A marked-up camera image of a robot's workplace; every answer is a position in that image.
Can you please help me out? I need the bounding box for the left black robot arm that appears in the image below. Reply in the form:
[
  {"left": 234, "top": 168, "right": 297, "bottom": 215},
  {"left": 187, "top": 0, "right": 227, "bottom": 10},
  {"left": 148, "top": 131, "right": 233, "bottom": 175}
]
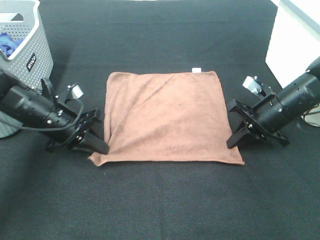
[{"left": 0, "top": 71, "right": 109, "bottom": 154}]

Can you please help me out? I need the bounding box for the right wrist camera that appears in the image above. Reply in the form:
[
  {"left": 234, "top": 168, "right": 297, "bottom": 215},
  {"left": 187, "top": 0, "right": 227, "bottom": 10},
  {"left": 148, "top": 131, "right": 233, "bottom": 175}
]
[{"left": 242, "top": 75, "right": 273, "bottom": 99}]

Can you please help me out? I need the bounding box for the grey perforated laundry basket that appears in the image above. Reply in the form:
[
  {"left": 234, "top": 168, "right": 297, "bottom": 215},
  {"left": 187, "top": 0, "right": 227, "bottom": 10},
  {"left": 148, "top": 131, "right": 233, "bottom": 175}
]
[{"left": 0, "top": 0, "right": 53, "bottom": 138}]

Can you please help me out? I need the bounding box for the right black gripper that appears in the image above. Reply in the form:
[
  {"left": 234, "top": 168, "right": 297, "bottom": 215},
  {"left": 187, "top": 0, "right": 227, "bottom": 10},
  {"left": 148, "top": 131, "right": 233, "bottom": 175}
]
[{"left": 226, "top": 99, "right": 290, "bottom": 149}]

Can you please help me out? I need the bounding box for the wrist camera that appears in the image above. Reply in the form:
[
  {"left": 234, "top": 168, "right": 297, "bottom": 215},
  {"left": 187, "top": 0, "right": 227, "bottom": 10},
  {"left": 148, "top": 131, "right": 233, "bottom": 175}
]
[
  {"left": 59, "top": 83, "right": 84, "bottom": 101},
  {"left": 242, "top": 75, "right": 273, "bottom": 99}
]

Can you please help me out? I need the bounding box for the brown microfiber towel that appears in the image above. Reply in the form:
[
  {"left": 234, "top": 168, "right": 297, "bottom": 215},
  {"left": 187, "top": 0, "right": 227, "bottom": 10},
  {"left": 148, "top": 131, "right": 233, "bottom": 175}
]
[{"left": 90, "top": 71, "right": 245, "bottom": 166}]

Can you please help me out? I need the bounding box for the white plastic basket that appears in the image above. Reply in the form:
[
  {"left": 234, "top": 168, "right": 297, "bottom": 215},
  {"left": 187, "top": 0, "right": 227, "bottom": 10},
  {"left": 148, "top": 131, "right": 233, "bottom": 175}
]
[{"left": 265, "top": 0, "right": 320, "bottom": 127}]

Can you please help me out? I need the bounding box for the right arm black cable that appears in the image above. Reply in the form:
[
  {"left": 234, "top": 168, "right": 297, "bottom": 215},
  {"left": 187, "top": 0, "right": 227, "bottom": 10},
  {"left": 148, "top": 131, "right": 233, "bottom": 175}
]
[{"left": 296, "top": 106, "right": 320, "bottom": 128}]

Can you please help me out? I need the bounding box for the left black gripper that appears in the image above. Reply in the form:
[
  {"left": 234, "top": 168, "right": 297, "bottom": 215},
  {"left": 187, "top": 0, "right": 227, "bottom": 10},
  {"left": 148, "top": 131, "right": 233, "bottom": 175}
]
[{"left": 45, "top": 109, "right": 109, "bottom": 155}]

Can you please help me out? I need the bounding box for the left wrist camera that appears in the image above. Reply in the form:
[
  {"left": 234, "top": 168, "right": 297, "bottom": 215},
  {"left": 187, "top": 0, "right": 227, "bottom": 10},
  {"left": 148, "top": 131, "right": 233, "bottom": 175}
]
[{"left": 59, "top": 83, "right": 84, "bottom": 101}]

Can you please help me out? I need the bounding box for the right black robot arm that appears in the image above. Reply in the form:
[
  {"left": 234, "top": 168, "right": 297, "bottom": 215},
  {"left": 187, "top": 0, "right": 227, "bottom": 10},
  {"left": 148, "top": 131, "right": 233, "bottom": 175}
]
[{"left": 226, "top": 58, "right": 320, "bottom": 149}]

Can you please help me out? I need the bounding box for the blue cloth in basket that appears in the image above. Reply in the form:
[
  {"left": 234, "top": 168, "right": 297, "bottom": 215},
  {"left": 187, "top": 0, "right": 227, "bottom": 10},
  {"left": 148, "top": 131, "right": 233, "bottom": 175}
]
[{"left": 0, "top": 32, "right": 23, "bottom": 58}]

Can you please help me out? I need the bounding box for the black table mat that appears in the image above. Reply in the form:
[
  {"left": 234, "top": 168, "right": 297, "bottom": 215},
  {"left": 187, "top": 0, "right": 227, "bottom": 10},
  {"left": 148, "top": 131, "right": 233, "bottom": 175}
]
[{"left": 0, "top": 0, "right": 320, "bottom": 240}]

